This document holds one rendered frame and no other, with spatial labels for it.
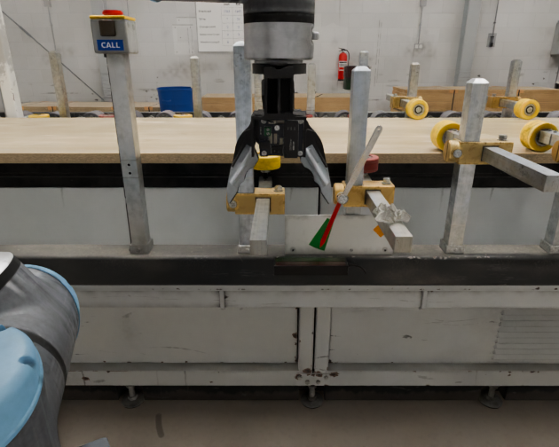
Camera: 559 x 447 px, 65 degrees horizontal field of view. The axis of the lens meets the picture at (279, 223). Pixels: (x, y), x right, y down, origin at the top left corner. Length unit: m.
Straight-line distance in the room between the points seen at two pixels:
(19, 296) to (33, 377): 0.16
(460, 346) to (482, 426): 0.27
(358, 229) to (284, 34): 0.59
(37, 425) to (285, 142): 0.41
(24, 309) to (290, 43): 0.47
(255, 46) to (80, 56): 8.36
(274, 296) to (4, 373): 0.76
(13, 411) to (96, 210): 0.91
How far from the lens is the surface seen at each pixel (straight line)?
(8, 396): 0.49
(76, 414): 1.77
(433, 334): 1.57
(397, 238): 0.77
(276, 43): 0.56
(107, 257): 1.12
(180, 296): 1.17
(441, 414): 1.72
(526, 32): 9.16
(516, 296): 1.30
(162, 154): 1.23
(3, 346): 0.54
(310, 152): 0.63
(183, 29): 8.34
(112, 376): 1.65
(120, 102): 1.02
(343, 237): 1.04
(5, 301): 0.64
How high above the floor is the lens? 1.15
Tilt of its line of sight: 21 degrees down
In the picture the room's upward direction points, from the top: straight up
